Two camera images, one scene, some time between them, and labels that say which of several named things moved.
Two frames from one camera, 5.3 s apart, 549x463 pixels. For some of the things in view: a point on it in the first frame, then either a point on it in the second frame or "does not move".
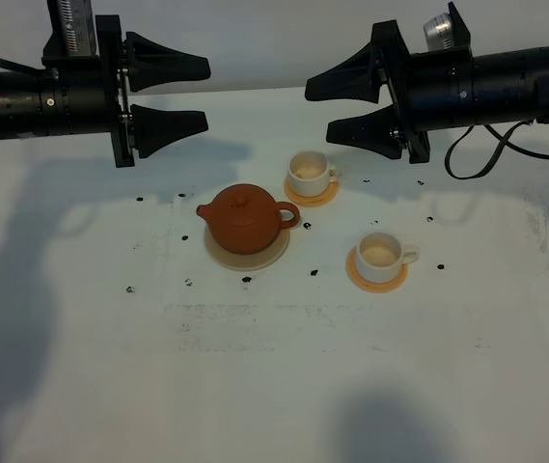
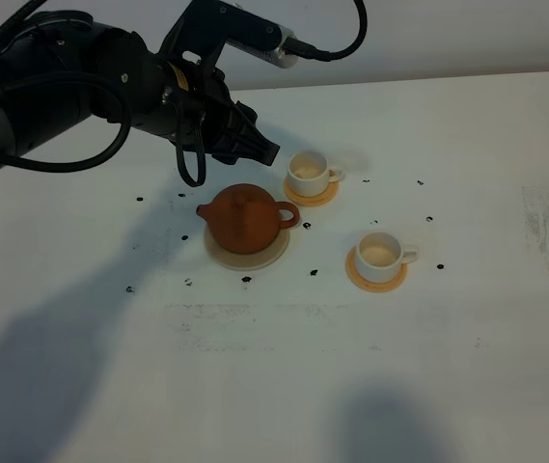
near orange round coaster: (357, 281) does not move
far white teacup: (309, 174) does not move
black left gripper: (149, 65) -> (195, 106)
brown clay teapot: (244, 219) does not move
